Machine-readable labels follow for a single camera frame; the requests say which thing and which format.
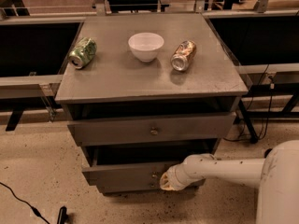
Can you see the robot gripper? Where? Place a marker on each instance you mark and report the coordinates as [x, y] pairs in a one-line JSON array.
[[179, 177]]

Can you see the grey drawer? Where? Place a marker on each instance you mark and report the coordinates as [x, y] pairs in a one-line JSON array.
[[143, 161], [128, 186], [151, 129]]

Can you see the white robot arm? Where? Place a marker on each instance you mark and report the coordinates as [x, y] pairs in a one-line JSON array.
[[276, 177]]

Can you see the grey bottom drawer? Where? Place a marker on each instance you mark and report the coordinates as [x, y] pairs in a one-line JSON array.
[[128, 186]]

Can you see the grey wooden drawer cabinet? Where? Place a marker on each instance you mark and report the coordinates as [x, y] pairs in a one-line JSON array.
[[117, 85]]

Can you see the grey top drawer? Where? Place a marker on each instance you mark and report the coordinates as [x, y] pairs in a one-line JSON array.
[[151, 129]]

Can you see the black shoe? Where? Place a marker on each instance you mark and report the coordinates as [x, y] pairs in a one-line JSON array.
[[267, 152]]

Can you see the black cylindrical floor object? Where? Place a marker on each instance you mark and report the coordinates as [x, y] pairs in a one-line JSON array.
[[63, 216]]

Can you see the orange silver soda can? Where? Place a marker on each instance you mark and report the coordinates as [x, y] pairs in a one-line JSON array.
[[182, 57]]

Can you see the white ceramic bowl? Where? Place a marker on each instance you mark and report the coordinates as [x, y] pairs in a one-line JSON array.
[[145, 46]]

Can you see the crushed green soda can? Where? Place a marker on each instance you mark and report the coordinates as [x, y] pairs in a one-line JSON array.
[[82, 53]]

